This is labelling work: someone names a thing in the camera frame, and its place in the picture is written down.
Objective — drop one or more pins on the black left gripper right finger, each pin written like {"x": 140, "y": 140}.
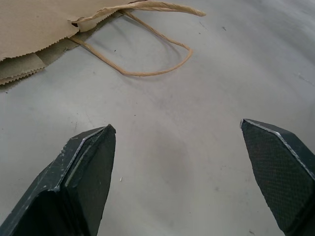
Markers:
{"x": 278, "y": 172}

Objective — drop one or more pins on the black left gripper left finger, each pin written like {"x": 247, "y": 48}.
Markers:
{"x": 73, "y": 186}

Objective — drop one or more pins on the brown paper bag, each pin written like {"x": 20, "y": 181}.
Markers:
{"x": 32, "y": 27}

